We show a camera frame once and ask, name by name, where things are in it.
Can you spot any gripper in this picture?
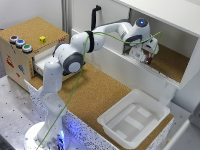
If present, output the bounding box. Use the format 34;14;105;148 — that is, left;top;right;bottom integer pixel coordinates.
129;38;159;63

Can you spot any pink block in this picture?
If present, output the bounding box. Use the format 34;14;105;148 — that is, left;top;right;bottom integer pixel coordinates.
145;56;153;65

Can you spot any white cabinet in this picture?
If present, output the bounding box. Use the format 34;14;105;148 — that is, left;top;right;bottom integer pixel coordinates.
70;0;200;108

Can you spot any yellow block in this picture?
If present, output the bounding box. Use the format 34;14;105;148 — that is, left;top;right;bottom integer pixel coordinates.
39;35;47;43

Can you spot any white sliding door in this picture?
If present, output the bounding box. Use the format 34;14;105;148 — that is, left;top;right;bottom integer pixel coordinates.
71;0;133;58

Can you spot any white plastic box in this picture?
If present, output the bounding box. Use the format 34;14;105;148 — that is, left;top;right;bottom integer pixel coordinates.
96;88;172;150

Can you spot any wooden drawer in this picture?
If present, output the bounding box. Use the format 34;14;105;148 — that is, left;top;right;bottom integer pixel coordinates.
31;49;85;82

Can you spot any wooden drawer box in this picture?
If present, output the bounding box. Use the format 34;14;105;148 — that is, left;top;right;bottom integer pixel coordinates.
0;16;71;92

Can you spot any green button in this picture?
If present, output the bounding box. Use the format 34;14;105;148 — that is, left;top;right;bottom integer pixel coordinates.
21;43;34;54

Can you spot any blue button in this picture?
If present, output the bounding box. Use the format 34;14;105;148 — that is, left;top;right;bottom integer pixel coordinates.
15;38;27;49

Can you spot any red button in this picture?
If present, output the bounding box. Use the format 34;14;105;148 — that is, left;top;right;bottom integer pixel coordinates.
9;34;20;45

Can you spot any black door handle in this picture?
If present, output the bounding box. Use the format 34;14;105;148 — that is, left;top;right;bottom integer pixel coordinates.
91;4;103;33

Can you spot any green cable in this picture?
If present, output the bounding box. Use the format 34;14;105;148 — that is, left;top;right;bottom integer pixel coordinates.
34;30;163;150

